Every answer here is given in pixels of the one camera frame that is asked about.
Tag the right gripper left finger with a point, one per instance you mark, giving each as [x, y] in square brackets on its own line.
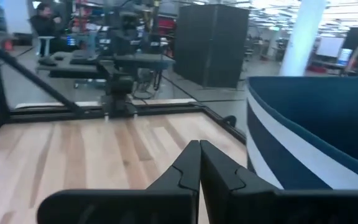
[154, 205]

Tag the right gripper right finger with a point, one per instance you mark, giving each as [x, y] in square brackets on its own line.
[259, 208]

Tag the navy white-striped fabric basket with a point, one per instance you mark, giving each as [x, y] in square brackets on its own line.
[322, 124]

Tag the black desk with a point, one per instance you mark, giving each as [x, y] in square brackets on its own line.
[129, 60]

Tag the black cabinet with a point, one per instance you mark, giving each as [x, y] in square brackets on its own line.
[210, 43]

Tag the whiteboard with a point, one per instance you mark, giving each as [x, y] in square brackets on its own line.
[329, 46]

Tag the white column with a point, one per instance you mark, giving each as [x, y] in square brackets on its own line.
[303, 37]

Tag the white stool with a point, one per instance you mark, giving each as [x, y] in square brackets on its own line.
[46, 40]

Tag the person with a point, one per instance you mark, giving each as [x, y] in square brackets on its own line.
[43, 23]

